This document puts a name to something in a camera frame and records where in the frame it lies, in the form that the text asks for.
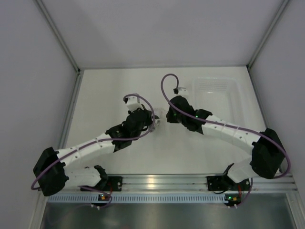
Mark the aluminium frame post right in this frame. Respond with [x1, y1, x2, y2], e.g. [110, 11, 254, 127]
[247, 0, 292, 69]

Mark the aluminium frame post left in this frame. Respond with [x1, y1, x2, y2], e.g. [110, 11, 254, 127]
[33, 0, 81, 73]

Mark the white slotted cable duct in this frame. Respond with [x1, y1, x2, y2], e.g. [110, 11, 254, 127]
[48, 193, 232, 204]

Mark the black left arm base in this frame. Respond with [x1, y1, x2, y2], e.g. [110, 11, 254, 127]
[80, 165, 123, 192]

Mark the white perforated plastic basket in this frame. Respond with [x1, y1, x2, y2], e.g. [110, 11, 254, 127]
[193, 77, 245, 126]

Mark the aluminium frame post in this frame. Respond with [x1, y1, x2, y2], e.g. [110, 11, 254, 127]
[33, 0, 81, 73]
[247, 0, 292, 69]

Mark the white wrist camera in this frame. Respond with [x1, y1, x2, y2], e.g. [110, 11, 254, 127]
[173, 87, 189, 97]
[123, 94, 142, 112]

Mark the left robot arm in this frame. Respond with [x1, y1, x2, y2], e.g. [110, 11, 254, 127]
[33, 108, 159, 197]

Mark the clear zip top bag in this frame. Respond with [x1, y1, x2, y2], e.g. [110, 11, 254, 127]
[149, 108, 167, 132]

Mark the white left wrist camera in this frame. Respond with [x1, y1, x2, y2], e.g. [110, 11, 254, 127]
[123, 94, 142, 112]

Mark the aluminium mounting rail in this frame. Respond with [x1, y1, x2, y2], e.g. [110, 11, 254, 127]
[38, 173, 297, 192]

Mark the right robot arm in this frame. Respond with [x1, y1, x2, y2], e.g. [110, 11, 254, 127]
[166, 95, 285, 189]

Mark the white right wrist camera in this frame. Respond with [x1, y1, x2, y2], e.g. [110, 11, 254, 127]
[173, 87, 189, 97]

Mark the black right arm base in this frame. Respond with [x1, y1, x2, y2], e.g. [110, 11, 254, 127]
[206, 163, 238, 194]

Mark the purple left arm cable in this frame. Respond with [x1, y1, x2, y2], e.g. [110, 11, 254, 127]
[30, 94, 155, 191]

